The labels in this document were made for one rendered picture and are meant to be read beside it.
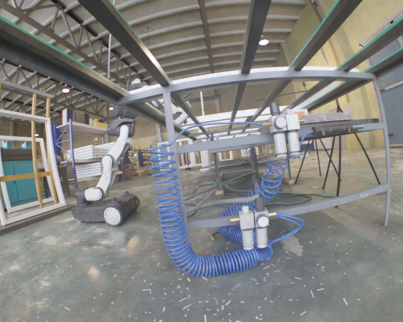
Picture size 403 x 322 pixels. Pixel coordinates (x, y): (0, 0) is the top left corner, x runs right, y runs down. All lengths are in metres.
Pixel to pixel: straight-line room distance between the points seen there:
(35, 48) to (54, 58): 0.08
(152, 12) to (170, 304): 11.19
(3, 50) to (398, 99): 7.66
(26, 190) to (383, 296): 4.93
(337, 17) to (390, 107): 7.13
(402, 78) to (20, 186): 10.28
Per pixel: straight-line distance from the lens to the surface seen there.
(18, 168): 4.59
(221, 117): 2.02
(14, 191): 4.50
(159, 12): 11.22
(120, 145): 1.88
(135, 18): 11.52
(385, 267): 0.90
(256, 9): 0.50
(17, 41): 0.55
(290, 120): 0.73
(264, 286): 0.78
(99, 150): 6.09
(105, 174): 1.94
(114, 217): 1.76
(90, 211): 1.93
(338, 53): 9.34
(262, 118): 2.49
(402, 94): 7.30
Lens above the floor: 0.50
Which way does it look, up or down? 1 degrees down
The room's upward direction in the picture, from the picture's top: 8 degrees counter-clockwise
